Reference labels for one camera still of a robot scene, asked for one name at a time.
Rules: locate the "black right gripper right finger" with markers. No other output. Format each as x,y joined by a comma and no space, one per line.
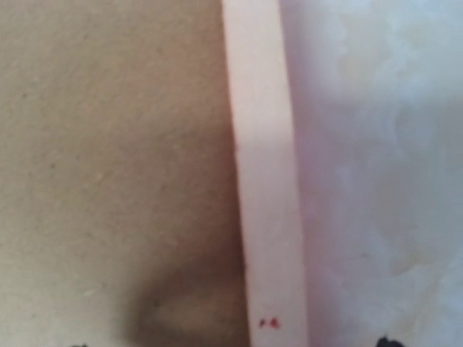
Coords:
386,342

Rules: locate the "wooden picture frame red edge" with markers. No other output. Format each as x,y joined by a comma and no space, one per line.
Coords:
271,223

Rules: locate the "brown cardboard backing board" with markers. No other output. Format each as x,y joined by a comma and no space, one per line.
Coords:
119,217

